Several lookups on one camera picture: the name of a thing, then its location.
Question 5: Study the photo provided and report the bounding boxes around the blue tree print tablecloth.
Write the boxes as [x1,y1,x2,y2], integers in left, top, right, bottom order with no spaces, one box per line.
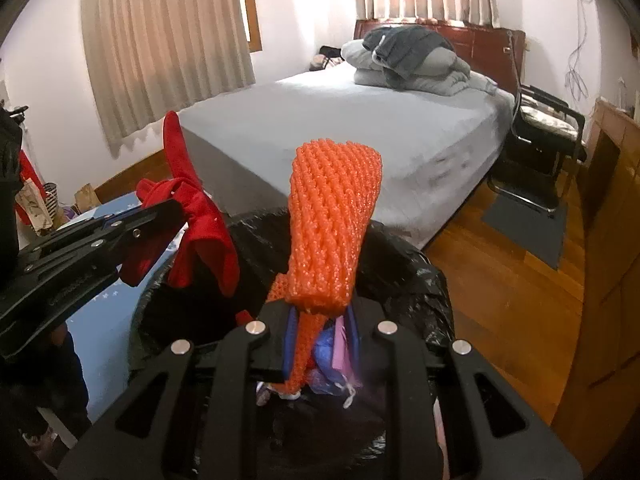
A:
[50,195,176,441]

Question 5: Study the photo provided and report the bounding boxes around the brown paper bag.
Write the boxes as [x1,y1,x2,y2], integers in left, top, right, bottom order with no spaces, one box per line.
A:
[74,183,98,213]

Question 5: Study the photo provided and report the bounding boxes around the wooden cabinet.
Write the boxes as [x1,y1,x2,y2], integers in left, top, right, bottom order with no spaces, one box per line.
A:
[550,96,640,441]

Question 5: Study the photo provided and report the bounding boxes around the patterned chair cushion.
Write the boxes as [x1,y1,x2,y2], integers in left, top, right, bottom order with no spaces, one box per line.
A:
[520,105,576,133]

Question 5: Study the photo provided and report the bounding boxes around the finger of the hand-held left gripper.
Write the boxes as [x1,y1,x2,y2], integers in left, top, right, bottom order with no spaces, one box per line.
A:
[20,206,148,261]
[0,199,187,358]

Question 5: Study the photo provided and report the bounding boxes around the wooden window frame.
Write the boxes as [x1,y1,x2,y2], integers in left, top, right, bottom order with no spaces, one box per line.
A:
[239,0,263,53]

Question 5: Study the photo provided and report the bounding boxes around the hanging wall cables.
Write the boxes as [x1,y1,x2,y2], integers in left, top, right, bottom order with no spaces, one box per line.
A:
[562,0,601,103]

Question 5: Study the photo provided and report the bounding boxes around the dark grey floor mat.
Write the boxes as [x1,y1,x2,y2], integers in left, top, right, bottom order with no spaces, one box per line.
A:
[481,191,568,271]

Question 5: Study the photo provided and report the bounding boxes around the blue plastic bag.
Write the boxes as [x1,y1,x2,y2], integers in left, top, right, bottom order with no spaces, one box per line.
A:
[307,327,361,396]

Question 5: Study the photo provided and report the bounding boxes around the red wooden headboard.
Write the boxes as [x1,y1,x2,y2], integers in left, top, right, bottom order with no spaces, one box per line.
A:
[354,19,527,98]

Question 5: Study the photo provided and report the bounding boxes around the bed with grey sheet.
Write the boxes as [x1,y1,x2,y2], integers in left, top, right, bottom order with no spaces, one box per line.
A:
[177,20,526,251]

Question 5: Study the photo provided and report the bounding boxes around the grey folded duvet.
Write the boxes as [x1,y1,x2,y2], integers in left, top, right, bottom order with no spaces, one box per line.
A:
[352,42,473,97]

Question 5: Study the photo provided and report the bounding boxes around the orange foam net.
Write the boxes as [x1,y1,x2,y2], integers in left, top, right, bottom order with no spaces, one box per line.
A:
[265,137,385,396]

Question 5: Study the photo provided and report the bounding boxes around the red garment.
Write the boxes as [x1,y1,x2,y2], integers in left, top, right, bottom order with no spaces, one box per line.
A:
[17,152,43,186]

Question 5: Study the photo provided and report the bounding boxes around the black office chair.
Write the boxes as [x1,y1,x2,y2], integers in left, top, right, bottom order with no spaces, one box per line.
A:
[487,30,588,218]

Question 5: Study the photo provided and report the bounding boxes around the red cloth strip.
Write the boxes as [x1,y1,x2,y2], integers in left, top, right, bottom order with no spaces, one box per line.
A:
[120,110,253,326]

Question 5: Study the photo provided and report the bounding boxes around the clear plastic bag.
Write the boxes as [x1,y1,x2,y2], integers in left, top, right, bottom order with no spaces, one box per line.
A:
[332,322,358,376]

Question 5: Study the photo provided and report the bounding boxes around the wide beige curtain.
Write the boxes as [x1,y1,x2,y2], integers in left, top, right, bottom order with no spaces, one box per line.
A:
[80,0,257,158]

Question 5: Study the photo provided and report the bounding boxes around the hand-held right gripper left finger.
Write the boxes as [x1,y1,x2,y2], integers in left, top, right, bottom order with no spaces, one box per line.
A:
[57,305,301,480]

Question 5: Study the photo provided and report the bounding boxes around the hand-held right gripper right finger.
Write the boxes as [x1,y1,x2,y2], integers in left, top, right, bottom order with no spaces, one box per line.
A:
[345,300,583,480]

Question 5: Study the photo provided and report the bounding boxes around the grey pillow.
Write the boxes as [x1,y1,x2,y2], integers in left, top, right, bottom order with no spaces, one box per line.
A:
[340,40,386,68]

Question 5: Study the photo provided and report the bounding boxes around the black lined trash bin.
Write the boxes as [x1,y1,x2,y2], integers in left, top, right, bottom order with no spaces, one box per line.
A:
[127,207,456,480]

